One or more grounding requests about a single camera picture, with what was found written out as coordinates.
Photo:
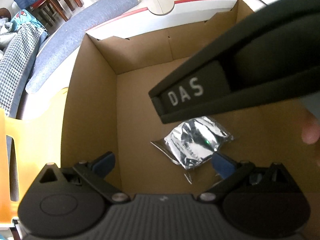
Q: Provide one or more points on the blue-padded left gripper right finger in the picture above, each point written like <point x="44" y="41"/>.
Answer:
<point x="222" y="166"/>

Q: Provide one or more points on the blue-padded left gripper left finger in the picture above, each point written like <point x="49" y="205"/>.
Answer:
<point x="93" y="173"/>

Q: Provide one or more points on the silver foil packet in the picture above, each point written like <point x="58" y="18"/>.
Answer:
<point x="193" y="143"/>

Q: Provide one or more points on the person right hand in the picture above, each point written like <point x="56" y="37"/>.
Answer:
<point x="310" y="129"/>

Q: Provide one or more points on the brown cardboard shoe box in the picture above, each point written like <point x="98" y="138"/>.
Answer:
<point x="108" y="108"/>

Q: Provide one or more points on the yellow plastic chair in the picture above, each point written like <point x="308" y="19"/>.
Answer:
<point x="36" y="143"/>

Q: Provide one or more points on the houndstooth patterned cushion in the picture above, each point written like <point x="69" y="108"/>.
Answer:
<point x="16" y="64"/>

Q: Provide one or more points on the rolled grey blue mat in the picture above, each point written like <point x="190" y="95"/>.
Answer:
<point x="69" y="37"/>

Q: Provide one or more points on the pile of clothes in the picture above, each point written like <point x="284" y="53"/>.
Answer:
<point x="7" y="30"/>

